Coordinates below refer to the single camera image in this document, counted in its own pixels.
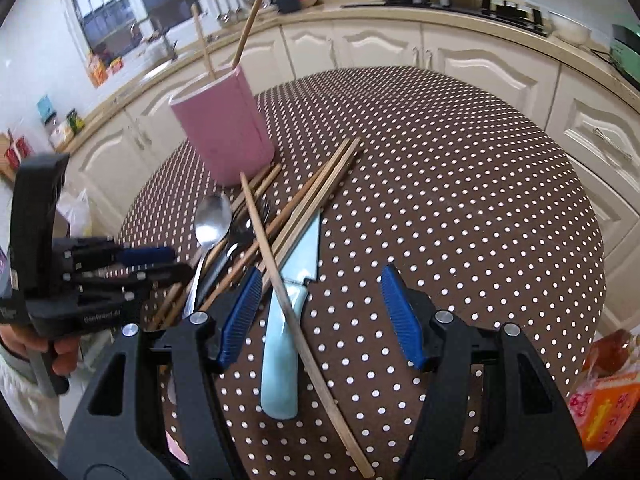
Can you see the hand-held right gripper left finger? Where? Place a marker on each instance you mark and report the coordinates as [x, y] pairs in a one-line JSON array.
[[242, 310]]

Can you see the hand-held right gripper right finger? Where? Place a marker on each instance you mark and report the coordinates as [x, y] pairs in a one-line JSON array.
[[397, 310]]

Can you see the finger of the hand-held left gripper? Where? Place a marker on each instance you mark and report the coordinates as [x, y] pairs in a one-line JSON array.
[[160, 276], [145, 256]]

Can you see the dark metal spoon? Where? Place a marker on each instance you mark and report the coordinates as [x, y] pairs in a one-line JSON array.
[[234, 252]]

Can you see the wooden chopstick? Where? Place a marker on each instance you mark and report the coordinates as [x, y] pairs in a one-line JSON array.
[[252, 15], [204, 42], [300, 340]]

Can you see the light blue kitchen knife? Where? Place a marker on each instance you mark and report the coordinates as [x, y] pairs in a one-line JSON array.
[[280, 370]]

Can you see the shiny metal spoon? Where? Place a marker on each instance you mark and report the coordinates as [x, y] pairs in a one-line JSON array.
[[212, 222]]

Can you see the bunch of wooden chopsticks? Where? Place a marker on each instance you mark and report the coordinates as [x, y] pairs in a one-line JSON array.
[[320, 185]]

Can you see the pink utensil holder cup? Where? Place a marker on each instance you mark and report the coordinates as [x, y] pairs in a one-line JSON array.
[[225, 130]]

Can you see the person's left forearm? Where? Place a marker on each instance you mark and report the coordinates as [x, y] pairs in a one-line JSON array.
[[17, 385]]

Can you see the person's left hand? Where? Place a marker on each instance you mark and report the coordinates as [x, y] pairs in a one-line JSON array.
[[65, 355]]

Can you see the white plastic bag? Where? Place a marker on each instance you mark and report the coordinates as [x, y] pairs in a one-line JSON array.
[[77, 215]]

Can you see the red packets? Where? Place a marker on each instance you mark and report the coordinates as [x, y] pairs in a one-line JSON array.
[[15, 155]]

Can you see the green packet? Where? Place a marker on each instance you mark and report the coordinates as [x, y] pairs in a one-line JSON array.
[[75, 121]]

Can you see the light blue packet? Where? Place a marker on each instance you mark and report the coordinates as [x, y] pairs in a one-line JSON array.
[[45, 107]]

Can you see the brown polka-dot tablecloth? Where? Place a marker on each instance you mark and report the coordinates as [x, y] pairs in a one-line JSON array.
[[450, 210]]

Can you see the orange snack packets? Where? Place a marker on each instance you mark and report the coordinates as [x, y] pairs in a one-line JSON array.
[[100, 70]]

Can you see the sink faucet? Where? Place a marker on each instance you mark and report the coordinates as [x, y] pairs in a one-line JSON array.
[[164, 42]]

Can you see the orange plastic bag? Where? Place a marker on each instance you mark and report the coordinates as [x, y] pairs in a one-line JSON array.
[[607, 400]]

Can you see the kitchen window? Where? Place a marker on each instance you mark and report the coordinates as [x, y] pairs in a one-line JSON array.
[[130, 5]]

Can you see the cream kitchen counter cabinets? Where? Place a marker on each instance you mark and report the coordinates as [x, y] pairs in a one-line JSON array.
[[490, 70]]

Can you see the black gas hob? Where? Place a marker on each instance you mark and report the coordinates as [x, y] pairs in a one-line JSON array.
[[450, 4]]

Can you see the white bowl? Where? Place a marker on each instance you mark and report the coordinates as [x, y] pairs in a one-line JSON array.
[[570, 29]]

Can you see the green countertop appliance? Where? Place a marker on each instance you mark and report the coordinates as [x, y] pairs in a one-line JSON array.
[[625, 52]]

